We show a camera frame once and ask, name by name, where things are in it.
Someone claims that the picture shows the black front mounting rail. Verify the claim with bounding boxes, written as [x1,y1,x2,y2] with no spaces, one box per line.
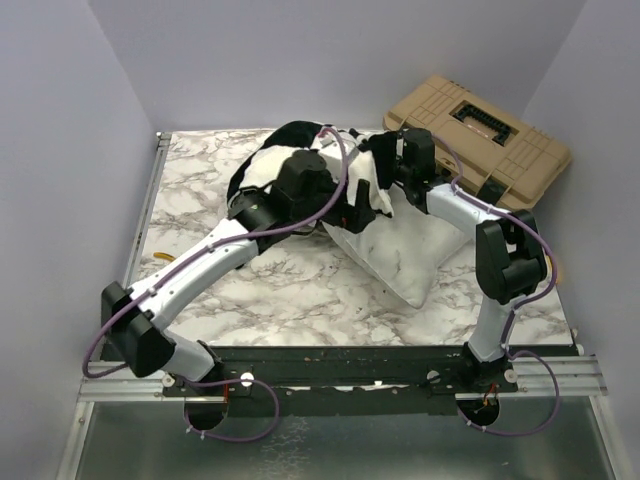
[99,341,536,419]

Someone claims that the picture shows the aluminium left side rail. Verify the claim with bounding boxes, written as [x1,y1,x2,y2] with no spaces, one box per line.
[121,132,172,289]

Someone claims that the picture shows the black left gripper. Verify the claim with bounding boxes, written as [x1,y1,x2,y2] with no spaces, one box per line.
[292,166,373,231]

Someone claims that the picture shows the yellow handled pliers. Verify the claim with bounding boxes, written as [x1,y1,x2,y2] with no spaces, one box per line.
[153,252,175,262]

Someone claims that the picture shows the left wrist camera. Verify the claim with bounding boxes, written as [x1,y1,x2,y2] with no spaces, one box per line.
[269,150,336,217]

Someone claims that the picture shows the white pillow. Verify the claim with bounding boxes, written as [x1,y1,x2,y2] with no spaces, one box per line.
[324,190,470,309]

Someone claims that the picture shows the tan plastic toolbox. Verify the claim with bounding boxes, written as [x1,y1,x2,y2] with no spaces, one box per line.
[383,75,572,211]

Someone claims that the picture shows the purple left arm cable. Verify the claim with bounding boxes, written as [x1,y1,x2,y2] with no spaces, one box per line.
[82,127,351,442]

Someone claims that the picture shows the black and white checkered pillowcase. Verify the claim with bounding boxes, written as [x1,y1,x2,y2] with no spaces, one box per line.
[226,120,397,237]

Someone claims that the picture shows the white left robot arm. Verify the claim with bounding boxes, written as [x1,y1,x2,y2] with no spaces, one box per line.
[100,180,375,395]

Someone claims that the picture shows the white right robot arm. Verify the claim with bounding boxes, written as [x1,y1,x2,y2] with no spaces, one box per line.
[360,128,547,391]

